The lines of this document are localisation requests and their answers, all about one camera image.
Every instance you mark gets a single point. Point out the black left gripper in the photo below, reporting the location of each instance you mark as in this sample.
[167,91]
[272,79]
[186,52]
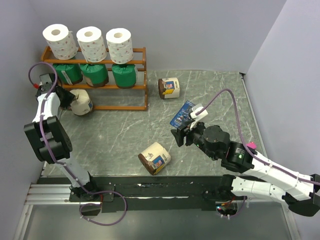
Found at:
[70,97]

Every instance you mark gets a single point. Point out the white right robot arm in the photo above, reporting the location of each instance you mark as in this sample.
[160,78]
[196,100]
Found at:
[296,190]

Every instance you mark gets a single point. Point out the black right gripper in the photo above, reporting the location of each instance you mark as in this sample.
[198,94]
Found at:
[179,134]

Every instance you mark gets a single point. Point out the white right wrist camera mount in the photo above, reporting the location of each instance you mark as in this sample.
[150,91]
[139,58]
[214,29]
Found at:
[197,113]

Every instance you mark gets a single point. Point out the white dotted roll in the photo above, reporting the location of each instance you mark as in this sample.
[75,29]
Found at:
[91,43]
[120,45]
[61,41]

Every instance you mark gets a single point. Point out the cream roll front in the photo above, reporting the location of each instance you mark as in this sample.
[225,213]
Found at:
[154,158]

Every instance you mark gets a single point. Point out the cartoon roll back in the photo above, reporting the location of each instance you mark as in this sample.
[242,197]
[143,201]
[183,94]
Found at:
[168,88]

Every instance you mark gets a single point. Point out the blue razor blister pack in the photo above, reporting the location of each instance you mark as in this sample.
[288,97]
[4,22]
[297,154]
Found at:
[182,115]

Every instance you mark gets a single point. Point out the pink small box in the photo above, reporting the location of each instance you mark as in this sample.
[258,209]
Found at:
[251,145]

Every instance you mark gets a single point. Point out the cream roll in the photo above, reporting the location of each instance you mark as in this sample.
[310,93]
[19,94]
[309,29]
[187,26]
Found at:
[82,103]
[154,158]

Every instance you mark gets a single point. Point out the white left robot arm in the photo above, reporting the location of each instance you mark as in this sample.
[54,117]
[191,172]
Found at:
[49,140]

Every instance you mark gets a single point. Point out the green roll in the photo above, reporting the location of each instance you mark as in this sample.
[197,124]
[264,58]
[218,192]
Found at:
[95,75]
[69,74]
[125,75]

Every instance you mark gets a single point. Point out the orange wooden shelf rack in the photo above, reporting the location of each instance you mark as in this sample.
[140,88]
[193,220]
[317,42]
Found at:
[112,98]

